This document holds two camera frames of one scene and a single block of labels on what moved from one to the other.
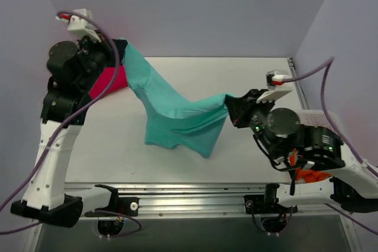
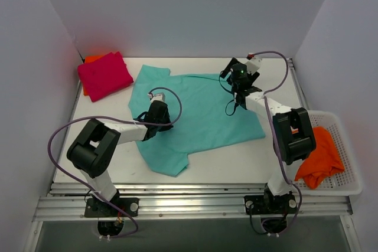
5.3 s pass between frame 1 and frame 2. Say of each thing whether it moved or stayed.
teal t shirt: moved
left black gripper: moved
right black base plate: stayed
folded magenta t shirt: stayed
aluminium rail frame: stayed
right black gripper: moved
